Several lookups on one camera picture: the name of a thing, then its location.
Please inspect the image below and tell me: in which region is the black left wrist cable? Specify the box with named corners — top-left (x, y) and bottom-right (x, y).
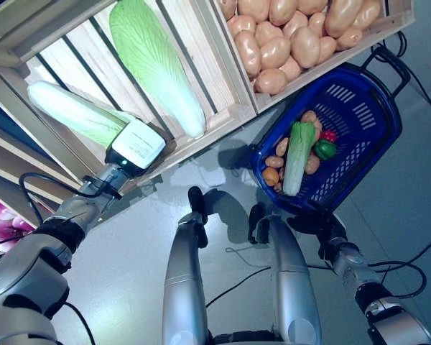
top-left (18, 172), bottom-right (94, 231)

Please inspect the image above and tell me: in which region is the purple white turnip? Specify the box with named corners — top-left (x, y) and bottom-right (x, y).
top-left (0, 199), bottom-right (19, 221)
top-left (0, 219), bottom-right (32, 251)

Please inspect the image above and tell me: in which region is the black robot left foot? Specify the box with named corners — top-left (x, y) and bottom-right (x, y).
top-left (187, 185), bottom-right (205, 216)

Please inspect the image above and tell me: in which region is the black robot right foot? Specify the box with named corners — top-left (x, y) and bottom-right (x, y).
top-left (249, 204), bottom-right (270, 246)

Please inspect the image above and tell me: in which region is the black robot foot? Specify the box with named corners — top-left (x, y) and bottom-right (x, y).
top-left (249, 204), bottom-right (270, 246)
top-left (187, 185), bottom-right (205, 216)

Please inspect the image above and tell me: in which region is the green bell pepper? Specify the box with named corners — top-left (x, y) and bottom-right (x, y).
top-left (313, 139), bottom-right (337, 161)

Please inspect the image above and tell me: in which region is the wooden display shelf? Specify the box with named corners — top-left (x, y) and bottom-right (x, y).
top-left (0, 0), bottom-right (259, 231)

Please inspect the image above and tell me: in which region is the silver robot left leg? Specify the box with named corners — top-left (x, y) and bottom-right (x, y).
top-left (162, 211), bottom-right (210, 345)

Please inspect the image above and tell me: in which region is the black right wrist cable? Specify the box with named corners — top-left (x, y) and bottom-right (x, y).
top-left (365, 260), bottom-right (427, 299)

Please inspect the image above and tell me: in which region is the black floor cable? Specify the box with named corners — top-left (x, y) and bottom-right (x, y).
top-left (371, 30), bottom-right (431, 121)

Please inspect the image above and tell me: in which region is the blue plastic shopping basket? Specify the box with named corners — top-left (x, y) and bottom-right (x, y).
top-left (249, 61), bottom-right (403, 216)

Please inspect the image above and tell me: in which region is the green white napa cabbage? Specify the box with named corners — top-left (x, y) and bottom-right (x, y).
top-left (27, 80), bottom-right (137, 148)
top-left (108, 0), bottom-right (206, 138)
top-left (282, 121), bottom-right (318, 197)

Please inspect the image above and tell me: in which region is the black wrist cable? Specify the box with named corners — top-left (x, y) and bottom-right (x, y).
top-left (18, 172), bottom-right (94, 231)
top-left (365, 260), bottom-right (427, 299)

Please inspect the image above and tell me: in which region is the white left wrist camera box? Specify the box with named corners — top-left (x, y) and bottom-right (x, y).
top-left (105, 118), bottom-right (167, 178)

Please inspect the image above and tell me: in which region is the wooden potato crate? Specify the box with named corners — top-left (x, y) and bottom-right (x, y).
top-left (211, 0), bottom-right (416, 115)

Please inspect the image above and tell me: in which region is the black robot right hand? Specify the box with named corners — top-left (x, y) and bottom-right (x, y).
top-left (289, 213), bottom-right (348, 253)

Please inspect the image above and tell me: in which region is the wooden slatted crate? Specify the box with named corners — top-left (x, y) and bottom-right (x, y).
top-left (24, 0), bottom-right (259, 188)

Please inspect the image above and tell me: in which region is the orange fruit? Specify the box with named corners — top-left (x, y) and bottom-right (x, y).
top-left (262, 167), bottom-right (280, 186)

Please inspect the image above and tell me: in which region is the black basket pull handle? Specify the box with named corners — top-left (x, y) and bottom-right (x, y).
top-left (361, 45), bottom-right (413, 97)

